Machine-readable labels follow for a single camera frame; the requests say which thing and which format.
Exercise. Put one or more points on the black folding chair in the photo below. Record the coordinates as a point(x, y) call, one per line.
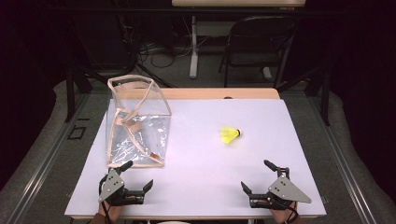
point(258, 40)

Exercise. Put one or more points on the person's right hand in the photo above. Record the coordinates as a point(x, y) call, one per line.
point(280, 215)

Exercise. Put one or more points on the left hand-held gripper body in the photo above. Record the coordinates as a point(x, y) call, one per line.
point(110, 186)

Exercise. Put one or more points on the desk with white legs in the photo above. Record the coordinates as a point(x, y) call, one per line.
point(194, 46)

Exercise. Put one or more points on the wooden table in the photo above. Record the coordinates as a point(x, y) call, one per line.
point(218, 93)

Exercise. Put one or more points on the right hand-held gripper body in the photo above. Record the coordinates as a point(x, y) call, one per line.
point(286, 191)

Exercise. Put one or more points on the white sheet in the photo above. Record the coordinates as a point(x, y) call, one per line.
point(202, 174)

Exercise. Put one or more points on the yellow shuttlecock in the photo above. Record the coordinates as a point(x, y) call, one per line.
point(229, 135)

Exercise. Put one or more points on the transparent bag with beige trim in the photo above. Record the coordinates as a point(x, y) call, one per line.
point(140, 140)

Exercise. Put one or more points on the black metal stand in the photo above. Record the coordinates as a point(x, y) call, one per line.
point(325, 93)
point(70, 93)

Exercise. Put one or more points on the person's left hand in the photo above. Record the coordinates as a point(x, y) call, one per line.
point(112, 212)

